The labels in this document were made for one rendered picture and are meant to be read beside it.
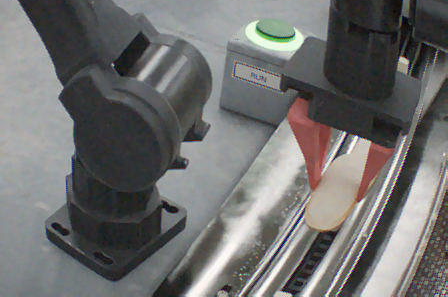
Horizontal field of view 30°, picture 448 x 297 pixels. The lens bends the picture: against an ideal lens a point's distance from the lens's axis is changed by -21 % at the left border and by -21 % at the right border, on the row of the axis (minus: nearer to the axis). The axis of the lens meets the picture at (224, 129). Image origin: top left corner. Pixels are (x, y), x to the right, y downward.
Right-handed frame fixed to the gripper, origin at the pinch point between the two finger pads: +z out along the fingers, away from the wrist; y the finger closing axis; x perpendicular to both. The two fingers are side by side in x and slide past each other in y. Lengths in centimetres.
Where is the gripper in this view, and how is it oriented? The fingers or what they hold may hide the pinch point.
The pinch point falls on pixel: (340, 183)
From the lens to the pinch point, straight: 72.3
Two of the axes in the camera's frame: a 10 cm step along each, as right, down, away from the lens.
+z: -1.0, 8.2, 5.7
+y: 9.2, 3.0, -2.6
